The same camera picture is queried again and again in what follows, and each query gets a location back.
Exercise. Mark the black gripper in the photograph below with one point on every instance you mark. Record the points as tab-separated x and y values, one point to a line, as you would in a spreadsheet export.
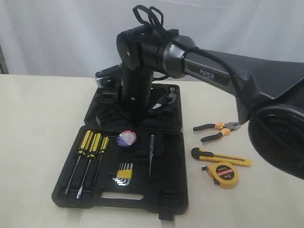
114	112

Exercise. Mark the black PVC electrical tape roll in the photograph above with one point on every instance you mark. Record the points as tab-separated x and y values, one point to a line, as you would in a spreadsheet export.
126	138

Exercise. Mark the yellow black utility knife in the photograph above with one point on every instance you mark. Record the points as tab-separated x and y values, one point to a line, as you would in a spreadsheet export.
202	155

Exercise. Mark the yellow tape measure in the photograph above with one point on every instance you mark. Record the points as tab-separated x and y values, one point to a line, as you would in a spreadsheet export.
223	174

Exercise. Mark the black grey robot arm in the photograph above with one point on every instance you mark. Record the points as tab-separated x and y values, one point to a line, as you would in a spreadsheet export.
269	94

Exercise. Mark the black plastic tool case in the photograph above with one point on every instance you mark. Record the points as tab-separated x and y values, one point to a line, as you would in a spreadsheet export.
165	193

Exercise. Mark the silver claw hammer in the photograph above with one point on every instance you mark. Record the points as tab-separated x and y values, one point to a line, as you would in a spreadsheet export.
165	100

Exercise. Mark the small yellow black screwdriver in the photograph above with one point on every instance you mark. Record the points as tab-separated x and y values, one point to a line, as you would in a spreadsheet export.
103	150

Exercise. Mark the middle yellow black screwdriver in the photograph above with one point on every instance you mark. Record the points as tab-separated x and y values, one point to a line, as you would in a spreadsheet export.
91	155

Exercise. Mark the large yellow black screwdriver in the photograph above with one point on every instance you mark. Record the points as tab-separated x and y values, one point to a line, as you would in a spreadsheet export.
83	148

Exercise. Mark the hex key set yellow holder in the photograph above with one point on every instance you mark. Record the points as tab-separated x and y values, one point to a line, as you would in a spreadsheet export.
124	174

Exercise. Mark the white backdrop curtain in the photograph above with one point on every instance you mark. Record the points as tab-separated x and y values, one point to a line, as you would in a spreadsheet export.
77	37

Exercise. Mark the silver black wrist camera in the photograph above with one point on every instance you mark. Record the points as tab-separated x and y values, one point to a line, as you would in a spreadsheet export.
109	78

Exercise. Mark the orange black handled pliers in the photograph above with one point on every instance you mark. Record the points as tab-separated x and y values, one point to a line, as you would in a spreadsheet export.
224	129

